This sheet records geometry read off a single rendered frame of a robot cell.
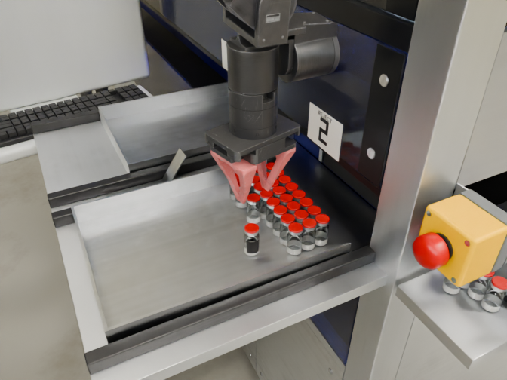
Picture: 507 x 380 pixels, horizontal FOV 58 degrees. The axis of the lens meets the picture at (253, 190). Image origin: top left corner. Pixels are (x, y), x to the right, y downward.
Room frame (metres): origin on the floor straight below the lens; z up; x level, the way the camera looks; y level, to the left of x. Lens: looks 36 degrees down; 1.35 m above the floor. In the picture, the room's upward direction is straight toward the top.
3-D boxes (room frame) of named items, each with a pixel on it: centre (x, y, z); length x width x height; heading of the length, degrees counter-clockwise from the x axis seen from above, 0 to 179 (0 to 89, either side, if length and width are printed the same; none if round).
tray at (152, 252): (0.52, 0.07, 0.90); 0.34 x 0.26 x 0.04; 116
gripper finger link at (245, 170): (0.49, 0.01, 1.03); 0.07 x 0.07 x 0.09; 40
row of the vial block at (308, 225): (0.58, -0.05, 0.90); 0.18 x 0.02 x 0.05; 26
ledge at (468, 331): (0.41, -0.29, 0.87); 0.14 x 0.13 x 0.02; 117
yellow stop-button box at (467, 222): (0.40, -0.24, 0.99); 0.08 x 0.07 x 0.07; 117
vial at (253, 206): (0.57, 0.00, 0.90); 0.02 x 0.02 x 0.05
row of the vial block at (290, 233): (0.57, -0.03, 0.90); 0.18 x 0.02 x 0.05; 26
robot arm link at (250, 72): (0.50, 0.00, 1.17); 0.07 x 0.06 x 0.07; 118
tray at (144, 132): (0.88, 0.13, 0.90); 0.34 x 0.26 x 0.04; 117
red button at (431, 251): (0.38, -0.20, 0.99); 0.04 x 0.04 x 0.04; 27
